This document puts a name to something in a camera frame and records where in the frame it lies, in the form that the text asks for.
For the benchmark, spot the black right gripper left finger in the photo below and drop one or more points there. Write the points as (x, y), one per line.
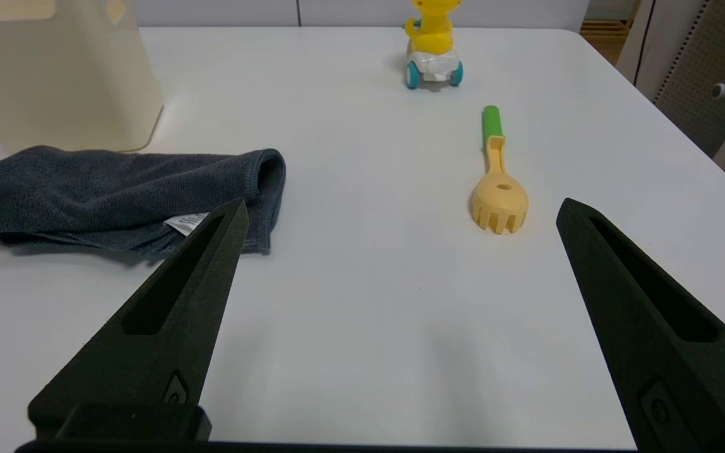
(148, 358)

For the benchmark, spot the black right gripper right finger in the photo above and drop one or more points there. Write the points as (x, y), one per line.
(664, 365)

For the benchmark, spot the dark grey towel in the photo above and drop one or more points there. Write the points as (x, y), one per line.
(104, 189)

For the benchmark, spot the cream plastic storage box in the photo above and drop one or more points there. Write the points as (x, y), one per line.
(60, 82)

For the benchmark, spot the yellow dinosaur toy car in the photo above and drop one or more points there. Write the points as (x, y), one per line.
(432, 38)

